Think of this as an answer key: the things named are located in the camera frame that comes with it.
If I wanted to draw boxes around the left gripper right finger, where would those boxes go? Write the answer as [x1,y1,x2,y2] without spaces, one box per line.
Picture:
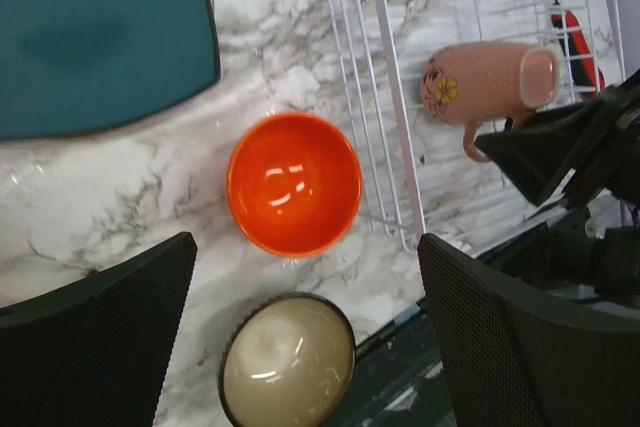
[418,234,639,426]

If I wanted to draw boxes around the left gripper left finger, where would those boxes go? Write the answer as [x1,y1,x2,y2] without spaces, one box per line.
[1,232,197,426]

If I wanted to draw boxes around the teal square plate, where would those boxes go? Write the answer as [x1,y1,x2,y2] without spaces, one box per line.
[1,0,221,140]

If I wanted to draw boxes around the beige bowl dark rim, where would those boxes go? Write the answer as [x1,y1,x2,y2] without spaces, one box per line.
[218,292,356,426]

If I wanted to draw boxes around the clear dish rack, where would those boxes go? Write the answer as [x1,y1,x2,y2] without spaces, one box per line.
[327,0,630,251]

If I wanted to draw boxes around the pink floral mug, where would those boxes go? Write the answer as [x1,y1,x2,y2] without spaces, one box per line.
[420,41,559,163]

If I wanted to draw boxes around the orange bowl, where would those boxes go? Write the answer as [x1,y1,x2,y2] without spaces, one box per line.
[226,111,363,258]

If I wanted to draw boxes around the red black utensil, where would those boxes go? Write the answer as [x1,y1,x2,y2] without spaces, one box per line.
[549,0,606,98]

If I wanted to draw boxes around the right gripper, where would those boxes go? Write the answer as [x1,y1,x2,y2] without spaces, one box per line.
[475,74,639,307]

